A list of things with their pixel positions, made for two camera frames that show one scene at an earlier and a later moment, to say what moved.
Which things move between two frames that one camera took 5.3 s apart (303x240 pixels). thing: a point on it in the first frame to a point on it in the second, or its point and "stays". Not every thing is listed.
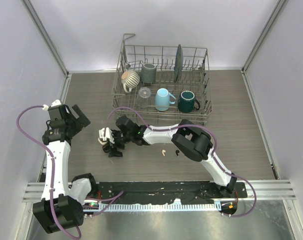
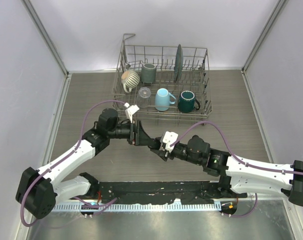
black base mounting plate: x=167 y=192 stays
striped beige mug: x=130 y=79 stays
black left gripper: x=83 y=121 to x=138 y=136
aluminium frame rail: x=46 y=35 stays
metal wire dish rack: x=159 y=84 stays
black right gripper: x=114 y=152 to x=164 y=154
